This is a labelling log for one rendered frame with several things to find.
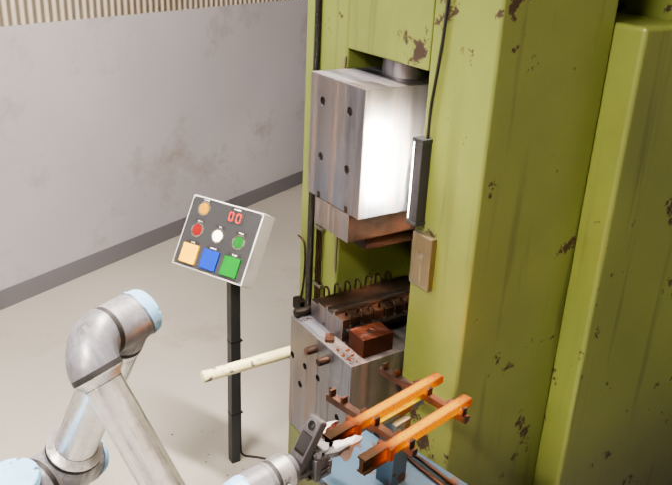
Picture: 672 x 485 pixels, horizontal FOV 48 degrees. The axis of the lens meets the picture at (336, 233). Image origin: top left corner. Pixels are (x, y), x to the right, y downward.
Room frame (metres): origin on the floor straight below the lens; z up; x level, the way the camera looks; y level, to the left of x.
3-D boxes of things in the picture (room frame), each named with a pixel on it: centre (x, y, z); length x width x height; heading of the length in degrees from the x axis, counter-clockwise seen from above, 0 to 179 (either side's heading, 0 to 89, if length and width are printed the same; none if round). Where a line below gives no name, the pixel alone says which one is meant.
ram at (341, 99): (2.37, -0.18, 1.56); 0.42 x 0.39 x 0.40; 124
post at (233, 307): (2.70, 0.40, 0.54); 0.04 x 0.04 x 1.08; 34
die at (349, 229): (2.40, -0.15, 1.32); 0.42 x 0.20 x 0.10; 124
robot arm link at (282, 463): (1.44, 0.10, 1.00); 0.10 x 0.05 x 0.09; 45
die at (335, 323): (2.40, -0.15, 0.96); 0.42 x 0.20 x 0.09; 124
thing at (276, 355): (2.52, 0.29, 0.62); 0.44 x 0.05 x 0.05; 124
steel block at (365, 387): (2.36, -0.19, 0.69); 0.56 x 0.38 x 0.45; 124
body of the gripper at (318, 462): (1.50, 0.05, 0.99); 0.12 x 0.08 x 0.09; 135
